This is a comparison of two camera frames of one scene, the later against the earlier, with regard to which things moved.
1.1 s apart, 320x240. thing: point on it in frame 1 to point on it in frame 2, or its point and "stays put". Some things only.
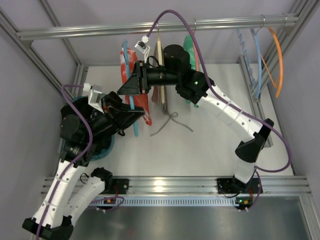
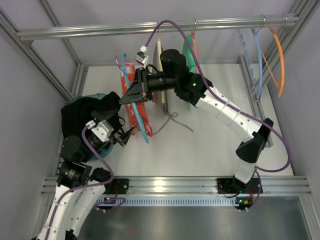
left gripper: x=110 y=105 to x=118 y=137
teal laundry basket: x=106 y=152 stays put
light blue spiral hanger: x=248 y=65 stays put
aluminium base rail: x=266 y=186 stays put
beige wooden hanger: x=159 y=59 stays put
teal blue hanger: x=126 y=54 to x=123 y=58
